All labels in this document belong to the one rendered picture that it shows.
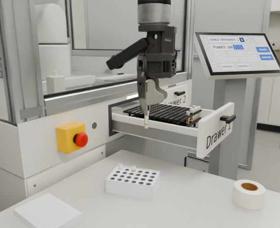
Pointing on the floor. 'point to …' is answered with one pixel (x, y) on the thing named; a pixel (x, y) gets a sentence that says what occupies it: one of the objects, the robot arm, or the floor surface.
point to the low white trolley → (184, 177)
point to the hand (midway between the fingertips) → (144, 109)
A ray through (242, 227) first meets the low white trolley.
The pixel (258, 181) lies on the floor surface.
